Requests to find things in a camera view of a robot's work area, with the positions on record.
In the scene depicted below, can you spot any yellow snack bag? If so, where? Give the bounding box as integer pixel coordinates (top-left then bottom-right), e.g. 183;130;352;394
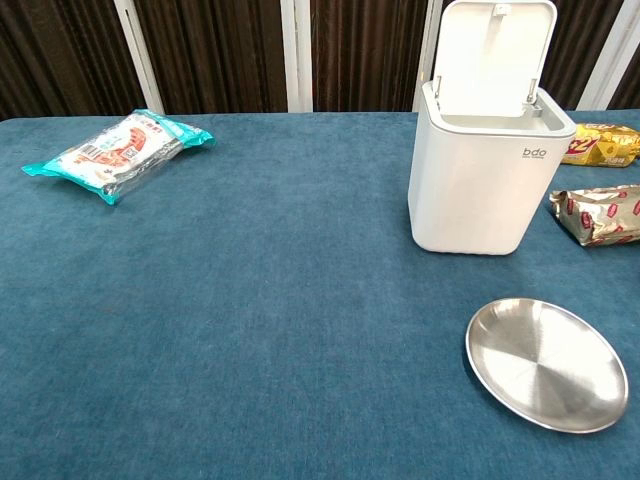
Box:
561;123;640;168

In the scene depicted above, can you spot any teal and white snack packet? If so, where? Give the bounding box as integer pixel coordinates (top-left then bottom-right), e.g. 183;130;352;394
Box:
21;108;217;206

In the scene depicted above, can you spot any white frame post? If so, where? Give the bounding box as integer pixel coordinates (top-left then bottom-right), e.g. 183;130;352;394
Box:
279;0;314;114
112;0;167;116
411;0;448;113
576;0;640;111

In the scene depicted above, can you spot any white plastic trash bin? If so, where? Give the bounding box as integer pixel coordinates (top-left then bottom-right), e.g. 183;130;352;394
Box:
407;0;578;256

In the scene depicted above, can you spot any blue velvet tablecloth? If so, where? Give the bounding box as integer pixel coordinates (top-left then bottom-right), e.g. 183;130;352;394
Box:
0;108;640;480

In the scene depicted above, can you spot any gold and red snack bag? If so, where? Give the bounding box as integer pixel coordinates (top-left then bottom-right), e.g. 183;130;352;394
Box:
548;184;640;248

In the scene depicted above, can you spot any dark brown curtain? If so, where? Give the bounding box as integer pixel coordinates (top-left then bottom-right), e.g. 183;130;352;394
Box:
0;0;640;121

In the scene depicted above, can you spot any round stainless steel plate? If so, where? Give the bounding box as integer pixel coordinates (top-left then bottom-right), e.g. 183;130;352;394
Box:
465;297;630;434

